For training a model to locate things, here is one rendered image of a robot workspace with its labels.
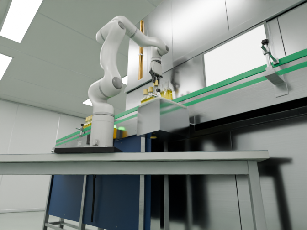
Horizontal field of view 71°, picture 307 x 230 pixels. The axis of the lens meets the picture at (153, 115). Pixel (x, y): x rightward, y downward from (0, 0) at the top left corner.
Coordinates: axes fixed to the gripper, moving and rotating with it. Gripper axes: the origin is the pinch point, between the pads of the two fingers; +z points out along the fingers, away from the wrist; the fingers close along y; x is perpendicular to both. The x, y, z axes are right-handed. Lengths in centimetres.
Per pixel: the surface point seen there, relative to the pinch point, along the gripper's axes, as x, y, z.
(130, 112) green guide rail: -12.1, 13.7, 26.1
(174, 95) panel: 8.0, -11.9, 11.1
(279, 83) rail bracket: 82, 6, 36
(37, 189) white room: -578, -93, 78
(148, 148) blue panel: 8, 14, 54
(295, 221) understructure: 72, -15, 91
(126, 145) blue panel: -15, 14, 49
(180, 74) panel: 14.5, -11.9, -4.0
